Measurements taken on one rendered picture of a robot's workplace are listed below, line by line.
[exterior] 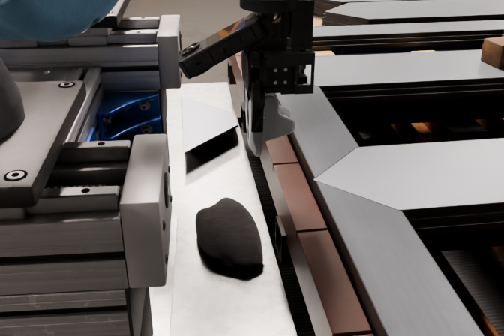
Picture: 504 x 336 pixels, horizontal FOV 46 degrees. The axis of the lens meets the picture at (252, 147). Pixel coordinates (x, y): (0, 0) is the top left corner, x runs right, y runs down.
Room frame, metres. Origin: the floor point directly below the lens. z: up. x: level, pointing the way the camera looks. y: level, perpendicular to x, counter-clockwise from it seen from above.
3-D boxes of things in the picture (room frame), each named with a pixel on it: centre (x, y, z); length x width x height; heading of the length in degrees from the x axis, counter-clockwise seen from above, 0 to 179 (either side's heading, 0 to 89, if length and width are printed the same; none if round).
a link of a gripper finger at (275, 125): (0.69, -0.03, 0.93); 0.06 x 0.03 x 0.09; 98
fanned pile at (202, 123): (1.24, 0.10, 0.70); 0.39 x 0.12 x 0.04; 8
